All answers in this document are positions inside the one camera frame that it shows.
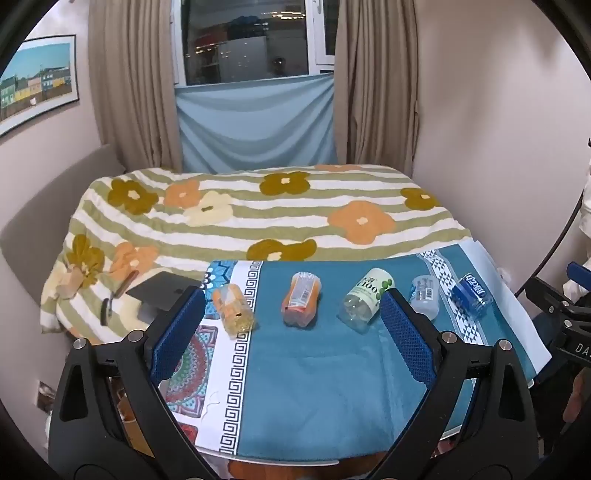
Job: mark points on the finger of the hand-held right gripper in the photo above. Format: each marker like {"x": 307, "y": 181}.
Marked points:
{"x": 580, "y": 273}

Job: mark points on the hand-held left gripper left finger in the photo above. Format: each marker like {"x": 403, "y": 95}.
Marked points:
{"x": 178, "y": 332}

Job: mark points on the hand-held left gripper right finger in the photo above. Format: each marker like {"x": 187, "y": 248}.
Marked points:
{"x": 407, "y": 339}

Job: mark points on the person's right hand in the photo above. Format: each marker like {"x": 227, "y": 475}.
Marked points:
{"x": 579, "y": 394}

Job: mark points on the grey laptop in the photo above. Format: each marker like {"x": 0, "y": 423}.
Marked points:
{"x": 159, "y": 288}

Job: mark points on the clear bottle green white label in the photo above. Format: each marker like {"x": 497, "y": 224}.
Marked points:
{"x": 364, "y": 300}

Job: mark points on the yellow orange plastic bottle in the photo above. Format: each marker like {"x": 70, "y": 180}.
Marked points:
{"x": 234, "y": 310}

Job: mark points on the black hair brush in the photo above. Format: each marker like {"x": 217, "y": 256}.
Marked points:
{"x": 107, "y": 310}

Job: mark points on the clear bottle blue label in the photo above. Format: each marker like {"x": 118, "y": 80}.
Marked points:
{"x": 470, "y": 293}

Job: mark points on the teal patterned tablecloth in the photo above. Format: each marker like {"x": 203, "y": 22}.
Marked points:
{"x": 323, "y": 369}

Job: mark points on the beige hair clip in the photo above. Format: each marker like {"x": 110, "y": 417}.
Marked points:
{"x": 69, "y": 284}

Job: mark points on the floral striped blanket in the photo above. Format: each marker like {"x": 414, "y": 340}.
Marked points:
{"x": 258, "y": 217}

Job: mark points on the light blue hanging cloth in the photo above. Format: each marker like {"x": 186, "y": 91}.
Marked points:
{"x": 256, "y": 124}

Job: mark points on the beige curtain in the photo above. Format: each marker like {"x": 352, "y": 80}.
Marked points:
{"x": 376, "y": 83}
{"x": 134, "y": 87}

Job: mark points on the window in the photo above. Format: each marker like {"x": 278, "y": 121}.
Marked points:
{"x": 256, "y": 39}

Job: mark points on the framed wall poster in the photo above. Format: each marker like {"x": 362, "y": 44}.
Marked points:
{"x": 37, "y": 83}

